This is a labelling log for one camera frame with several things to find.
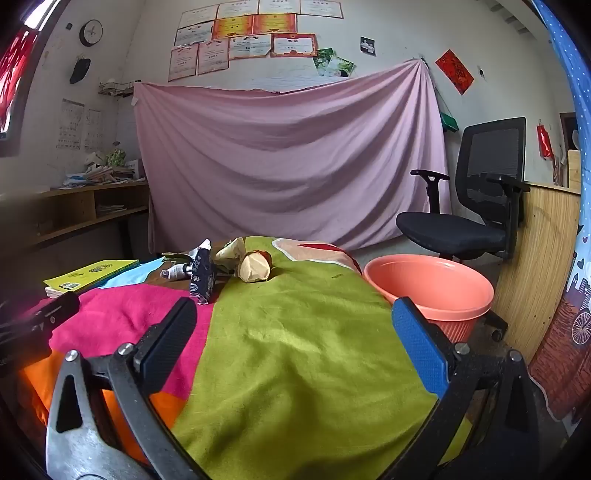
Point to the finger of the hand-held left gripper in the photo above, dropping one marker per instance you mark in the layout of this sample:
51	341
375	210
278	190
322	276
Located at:
57	311

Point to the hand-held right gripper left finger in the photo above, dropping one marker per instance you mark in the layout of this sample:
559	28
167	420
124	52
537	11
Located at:
171	344

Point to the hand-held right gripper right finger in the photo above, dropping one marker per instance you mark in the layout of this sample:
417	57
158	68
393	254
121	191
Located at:
418	346

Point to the salmon plastic basin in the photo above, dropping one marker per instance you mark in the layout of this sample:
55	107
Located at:
434	286

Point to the dark blue snack wrapper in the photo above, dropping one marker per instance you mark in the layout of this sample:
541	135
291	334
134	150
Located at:
203	277

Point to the green wrapper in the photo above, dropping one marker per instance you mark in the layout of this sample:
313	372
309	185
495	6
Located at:
178	257

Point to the beige paper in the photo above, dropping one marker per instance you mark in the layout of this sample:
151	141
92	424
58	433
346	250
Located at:
229	251

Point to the beige paper wrapper red edge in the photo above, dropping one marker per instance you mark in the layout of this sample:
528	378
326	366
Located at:
254	271

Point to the yellow green book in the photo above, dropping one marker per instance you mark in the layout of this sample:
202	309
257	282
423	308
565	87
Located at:
92	272

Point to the colourful patchwork blanket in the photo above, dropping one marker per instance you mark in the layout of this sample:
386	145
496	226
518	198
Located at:
300	346

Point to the wooden shelf desk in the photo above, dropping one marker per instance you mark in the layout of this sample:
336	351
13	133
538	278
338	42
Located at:
69	191

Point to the pile of papers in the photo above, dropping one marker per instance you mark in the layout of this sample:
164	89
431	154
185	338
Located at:
99	175

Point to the light wooden cabinet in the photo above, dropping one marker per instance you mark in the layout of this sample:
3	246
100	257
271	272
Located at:
540	258

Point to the small white box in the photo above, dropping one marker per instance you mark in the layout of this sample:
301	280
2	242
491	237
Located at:
134	168

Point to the green patterned bag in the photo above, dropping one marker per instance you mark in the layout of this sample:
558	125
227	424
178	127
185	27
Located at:
116	157

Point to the black mesh office chair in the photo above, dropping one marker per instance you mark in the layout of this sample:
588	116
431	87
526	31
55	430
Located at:
489	157

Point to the pink hanging sheet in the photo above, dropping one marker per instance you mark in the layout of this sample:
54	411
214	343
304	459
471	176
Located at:
286	161

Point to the light plywood board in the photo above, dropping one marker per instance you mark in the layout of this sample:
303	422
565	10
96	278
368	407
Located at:
574	170

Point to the red hanging bag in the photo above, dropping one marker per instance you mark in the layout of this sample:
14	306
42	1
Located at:
545	141

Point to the black hanging pouch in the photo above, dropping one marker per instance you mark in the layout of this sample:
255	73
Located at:
79	70

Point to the dark wooden cabinet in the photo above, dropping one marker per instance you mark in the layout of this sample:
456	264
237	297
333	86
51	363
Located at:
567	124

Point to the green outdoor photo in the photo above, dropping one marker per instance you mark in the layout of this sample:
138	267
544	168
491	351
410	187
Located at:
322	56
342	67

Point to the blue dotted printed curtain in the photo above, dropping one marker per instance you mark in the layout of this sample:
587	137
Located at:
577	92

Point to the small portrait photo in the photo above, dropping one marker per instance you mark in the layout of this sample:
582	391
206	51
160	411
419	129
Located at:
368	46

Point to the wall calendar sheet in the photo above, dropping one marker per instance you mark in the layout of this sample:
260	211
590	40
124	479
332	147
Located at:
93	128
70	124

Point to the red paper wall poster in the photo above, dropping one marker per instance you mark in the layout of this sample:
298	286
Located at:
455	71

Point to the round wall clock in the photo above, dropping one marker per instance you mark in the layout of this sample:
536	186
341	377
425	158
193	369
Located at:
91	33

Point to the group of wall certificates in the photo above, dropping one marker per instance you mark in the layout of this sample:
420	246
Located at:
240	32

